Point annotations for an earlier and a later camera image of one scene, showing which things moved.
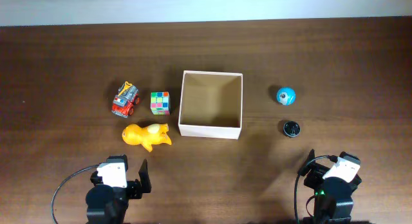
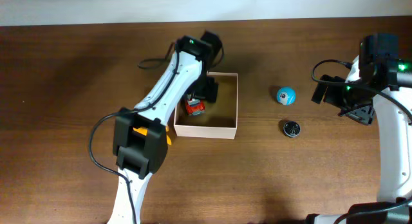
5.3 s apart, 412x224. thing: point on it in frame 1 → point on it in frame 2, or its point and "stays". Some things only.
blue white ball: x=286 y=96 stays
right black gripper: x=316 y=174 → x=363 y=114
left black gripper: x=133 y=185 → x=212 y=96
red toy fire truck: x=125 y=101 → x=194 y=107
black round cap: x=291 y=129 stays
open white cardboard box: x=210 y=105 stays
